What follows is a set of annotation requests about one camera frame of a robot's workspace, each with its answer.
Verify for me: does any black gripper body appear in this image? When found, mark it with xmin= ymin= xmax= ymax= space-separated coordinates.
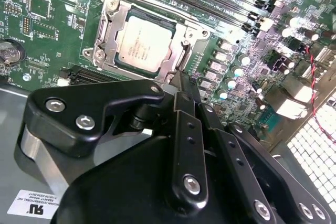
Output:
xmin=52 ymin=133 xmax=253 ymax=224

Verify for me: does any metal socket cover frame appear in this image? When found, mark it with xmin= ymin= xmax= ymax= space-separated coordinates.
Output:
xmin=94 ymin=0 xmax=194 ymax=80

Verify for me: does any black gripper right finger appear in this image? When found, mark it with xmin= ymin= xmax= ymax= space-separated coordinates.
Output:
xmin=187 ymin=72 xmax=332 ymax=224

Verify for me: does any thin wire locking lever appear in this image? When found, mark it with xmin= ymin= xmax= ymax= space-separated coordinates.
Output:
xmin=110 ymin=0 xmax=196 ymax=25
xmin=175 ymin=39 xmax=194 ymax=72

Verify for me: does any silver topped CPU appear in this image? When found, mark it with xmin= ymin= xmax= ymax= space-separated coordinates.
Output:
xmin=114 ymin=14 xmax=180 ymax=74

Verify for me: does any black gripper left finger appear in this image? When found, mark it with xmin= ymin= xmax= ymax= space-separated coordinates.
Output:
xmin=14 ymin=69 xmax=210 ymax=211

